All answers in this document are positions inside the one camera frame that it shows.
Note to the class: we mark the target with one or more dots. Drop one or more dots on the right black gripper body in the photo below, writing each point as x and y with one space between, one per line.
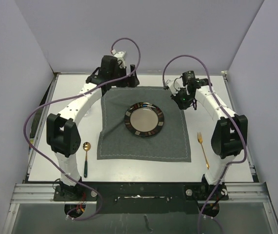
184 100

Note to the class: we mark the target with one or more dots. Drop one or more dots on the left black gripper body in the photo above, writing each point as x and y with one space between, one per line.
119 73

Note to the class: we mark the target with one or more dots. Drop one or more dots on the dark rimmed dinner plate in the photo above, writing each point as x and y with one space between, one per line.
144 119

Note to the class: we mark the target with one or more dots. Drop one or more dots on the gold fork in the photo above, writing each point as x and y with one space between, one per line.
200 141

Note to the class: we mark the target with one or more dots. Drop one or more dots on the grey cloth placemat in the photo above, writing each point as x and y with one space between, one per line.
171 144

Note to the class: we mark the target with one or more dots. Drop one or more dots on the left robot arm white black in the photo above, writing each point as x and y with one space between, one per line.
62 133

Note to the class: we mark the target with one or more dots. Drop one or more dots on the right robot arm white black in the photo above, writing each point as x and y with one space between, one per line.
230 132

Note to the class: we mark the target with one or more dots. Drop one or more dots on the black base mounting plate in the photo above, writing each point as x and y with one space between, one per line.
144 197

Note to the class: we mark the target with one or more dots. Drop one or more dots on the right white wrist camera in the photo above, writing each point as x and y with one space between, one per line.
173 86

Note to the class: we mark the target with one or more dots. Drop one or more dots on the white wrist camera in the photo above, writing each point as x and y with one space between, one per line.
173 86
121 56

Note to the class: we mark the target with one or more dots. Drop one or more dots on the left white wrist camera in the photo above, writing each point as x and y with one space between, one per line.
121 56

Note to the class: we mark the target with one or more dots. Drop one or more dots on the gold spoon green handle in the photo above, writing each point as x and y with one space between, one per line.
86 147

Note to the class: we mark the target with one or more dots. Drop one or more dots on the aluminium frame rail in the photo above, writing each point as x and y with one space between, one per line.
44 193

